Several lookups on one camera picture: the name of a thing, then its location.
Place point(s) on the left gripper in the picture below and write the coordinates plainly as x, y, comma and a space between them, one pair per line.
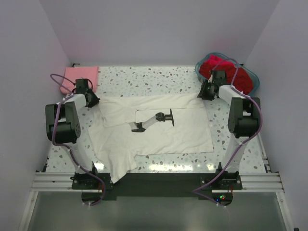
96, 100

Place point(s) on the white t shirt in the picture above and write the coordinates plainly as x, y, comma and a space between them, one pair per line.
125, 127

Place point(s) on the folded pink t shirt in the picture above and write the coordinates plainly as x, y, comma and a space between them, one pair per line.
87, 72

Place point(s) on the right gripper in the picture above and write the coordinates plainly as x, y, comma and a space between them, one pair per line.
202, 94

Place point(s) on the teal plastic basket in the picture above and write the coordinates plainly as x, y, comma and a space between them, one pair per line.
252, 75

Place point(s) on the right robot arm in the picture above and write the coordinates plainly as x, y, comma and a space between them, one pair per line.
244, 121

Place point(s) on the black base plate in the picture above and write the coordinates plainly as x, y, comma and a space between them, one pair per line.
159, 185

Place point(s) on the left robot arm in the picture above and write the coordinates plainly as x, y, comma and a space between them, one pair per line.
63, 127

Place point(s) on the dark red t shirt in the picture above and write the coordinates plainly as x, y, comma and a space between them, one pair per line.
242, 80

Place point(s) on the aluminium frame rail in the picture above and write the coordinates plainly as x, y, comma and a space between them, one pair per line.
255, 173

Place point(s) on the bright pink t shirt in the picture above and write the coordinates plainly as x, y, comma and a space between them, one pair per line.
216, 60

